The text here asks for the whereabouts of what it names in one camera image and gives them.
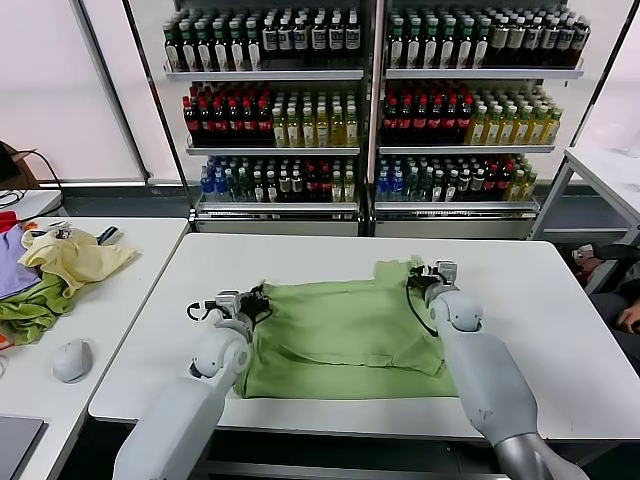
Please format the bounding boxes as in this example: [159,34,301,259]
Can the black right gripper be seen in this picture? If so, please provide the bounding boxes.
[407,255,444,296]

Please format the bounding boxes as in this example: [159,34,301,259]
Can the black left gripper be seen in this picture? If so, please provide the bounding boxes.
[235,282,274,329]

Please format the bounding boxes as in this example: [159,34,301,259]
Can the green t-shirt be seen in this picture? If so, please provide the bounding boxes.
[234,257,461,401]

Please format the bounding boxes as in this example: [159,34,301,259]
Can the bystander in dark clothes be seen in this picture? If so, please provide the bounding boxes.
[590,258,640,380]

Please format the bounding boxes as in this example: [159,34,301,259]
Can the bystander hand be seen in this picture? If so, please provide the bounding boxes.
[617,299,640,334]

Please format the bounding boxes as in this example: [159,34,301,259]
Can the metal display shelf unit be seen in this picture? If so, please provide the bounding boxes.
[162,0,375,238]
[373,0,592,241]

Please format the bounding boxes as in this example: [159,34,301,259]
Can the red white bundle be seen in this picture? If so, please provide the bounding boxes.
[572,244,602,286]

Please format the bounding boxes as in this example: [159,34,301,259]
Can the pale yellow shirt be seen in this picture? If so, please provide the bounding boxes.
[18,225,143,300]

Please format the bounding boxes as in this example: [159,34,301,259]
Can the black office chair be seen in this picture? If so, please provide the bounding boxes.
[590,242,640,300]

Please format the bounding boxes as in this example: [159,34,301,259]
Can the white vertical computer mouse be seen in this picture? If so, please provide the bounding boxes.
[52,338,95,385]

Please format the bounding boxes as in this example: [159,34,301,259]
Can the green cap tea bottle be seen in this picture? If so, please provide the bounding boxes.
[212,22,230,74]
[422,21,441,70]
[180,23,198,74]
[196,23,214,74]
[405,21,424,70]
[165,23,183,74]
[245,22,263,74]
[228,22,246,74]
[440,21,458,70]
[457,21,475,70]
[474,21,492,70]
[387,21,406,70]

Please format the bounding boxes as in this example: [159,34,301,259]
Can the thin black slanted strut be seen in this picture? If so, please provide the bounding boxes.
[122,0,195,221]
[568,0,640,160]

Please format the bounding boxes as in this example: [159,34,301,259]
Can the crumpled green cloth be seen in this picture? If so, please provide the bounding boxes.
[0,272,75,346]

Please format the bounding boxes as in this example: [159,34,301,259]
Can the dark bottle blue white label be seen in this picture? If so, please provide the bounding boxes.
[344,16,362,61]
[293,17,311,63]
[262,18,279,63]
[310,16,328,61]
[327,16,345,61]
[277,18,295,63]

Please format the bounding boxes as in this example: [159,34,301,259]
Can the dark bottle beige label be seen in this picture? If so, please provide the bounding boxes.
[541,18,559,69]
[557,19,575,69]
[490,18,508,69]
[524,18,542,69]
[573,19,591,68]
[506,18,525,69]

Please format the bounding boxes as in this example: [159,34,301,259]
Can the purple cloth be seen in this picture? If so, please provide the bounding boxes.
[0,224,43,302]

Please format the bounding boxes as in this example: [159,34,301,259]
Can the brown cardboard box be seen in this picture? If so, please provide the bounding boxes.
[0,140,40,188]

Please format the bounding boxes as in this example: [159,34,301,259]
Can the grey laptop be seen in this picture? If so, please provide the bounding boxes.
[0,414,50,480]

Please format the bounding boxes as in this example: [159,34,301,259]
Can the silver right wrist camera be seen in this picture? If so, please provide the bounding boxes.
[433,259,459,287]

